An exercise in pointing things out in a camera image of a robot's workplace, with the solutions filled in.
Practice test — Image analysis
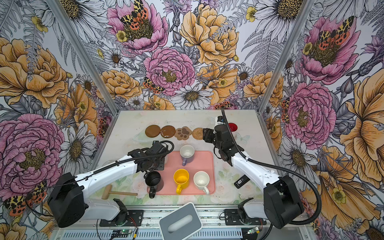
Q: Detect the black mug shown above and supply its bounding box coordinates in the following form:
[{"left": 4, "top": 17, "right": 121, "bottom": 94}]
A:
[{"left": 145, "top": 171, "right": 164, "bottom": 199}]

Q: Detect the red inside white mug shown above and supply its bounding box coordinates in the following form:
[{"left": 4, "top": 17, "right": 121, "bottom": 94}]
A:
[{"left": 229, "top": 123, "right": 238, "bottom": 132}]

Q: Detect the lavender mug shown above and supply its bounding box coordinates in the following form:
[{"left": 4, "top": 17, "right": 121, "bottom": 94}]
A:
[{"left": 180, "top": 145, "right": 195, "bottom": 166}]

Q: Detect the light brown round wooden coaster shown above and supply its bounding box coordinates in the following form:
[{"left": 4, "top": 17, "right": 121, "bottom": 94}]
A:
[{"left": 145, "top": 125, "right": 161, "bottom": 138}]

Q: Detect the dark brown round wooden coaster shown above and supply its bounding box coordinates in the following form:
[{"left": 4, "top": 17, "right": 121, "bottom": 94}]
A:
[{"left": 160, "top": 125, "right": 176, "bottom": 139}]

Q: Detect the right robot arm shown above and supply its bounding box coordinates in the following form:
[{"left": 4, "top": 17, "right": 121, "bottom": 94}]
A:
[{"left": 203, "top": 125, "right": 304, "bottom": 229}]

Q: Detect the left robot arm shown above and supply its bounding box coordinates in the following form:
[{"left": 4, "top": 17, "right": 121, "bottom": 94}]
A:
[{"left": 48, "top": 140, "right": 175, "bottom": 228}]

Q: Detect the woven rattan round coaster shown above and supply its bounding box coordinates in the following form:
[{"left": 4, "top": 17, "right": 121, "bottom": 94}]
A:
[{"left": 192, "top": 128, "right": 204, "bottom": 140}]

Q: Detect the paw shaped wooden coaster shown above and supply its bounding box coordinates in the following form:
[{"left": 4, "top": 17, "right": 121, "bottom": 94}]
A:
[{"left": 174, "top": 126, "right": 193, "bottom": 141}]

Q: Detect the pink rectangular tray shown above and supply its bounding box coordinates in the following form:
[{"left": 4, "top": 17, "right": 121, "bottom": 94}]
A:
[{"left": 156, "top": 151, "right": 216, "bottom": 195}]

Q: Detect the yellow mug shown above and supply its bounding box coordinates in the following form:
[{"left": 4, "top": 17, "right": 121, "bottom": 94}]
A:
[{"left": 174, "top": 169, "right": 190, "bottom": 195}]

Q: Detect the wooden mallet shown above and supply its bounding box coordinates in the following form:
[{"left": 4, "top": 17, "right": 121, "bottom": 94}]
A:
[{"left": 102, "top": 185, "right": 138, "bottom": 200}]

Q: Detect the black handheld device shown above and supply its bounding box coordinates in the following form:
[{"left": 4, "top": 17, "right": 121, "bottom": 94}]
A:
[{"left": 234, "top": 175, "right": 250, "bottom": 189}]

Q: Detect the white grey box device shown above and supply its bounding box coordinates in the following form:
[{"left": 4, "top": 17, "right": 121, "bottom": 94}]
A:
[{"left": 159, "top": 202, "right": 203, "bottom": 240}]

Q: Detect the small green circuit board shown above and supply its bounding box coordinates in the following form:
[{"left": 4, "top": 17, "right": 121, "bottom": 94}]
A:
[{"left": 111, "top": 229, "right": 131, "bottom": 240}]

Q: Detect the right small circuit board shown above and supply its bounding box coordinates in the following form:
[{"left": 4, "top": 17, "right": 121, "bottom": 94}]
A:
[{"left": 247, "top": 227, "right": 260, "bottom": 235}]

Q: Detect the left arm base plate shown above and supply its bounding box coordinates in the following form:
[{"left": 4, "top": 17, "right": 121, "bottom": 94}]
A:
[{"left": 99, "top": 210, "right": 144, "bottom": 227}]

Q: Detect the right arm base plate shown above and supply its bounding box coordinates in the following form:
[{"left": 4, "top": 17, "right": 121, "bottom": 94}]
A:
[{"left": 220, "top": 209, "right": 267, "bottom": 226}]

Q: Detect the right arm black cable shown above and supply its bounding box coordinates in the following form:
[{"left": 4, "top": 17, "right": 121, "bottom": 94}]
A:
[{"left": 221, "top": 108, "right": 322, "bottom": 240}]

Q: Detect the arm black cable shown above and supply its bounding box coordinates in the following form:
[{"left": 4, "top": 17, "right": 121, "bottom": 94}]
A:
[
  {"left": 221, "top": 108, "right": 322, "bottom": 240},
  {"left": 25, "top": 140, "right": 175, "bottom": 218}
]

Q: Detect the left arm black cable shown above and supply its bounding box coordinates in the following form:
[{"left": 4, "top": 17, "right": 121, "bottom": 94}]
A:
[{"left": 25, "top": 140, "right": 175, "bottom": 218}]

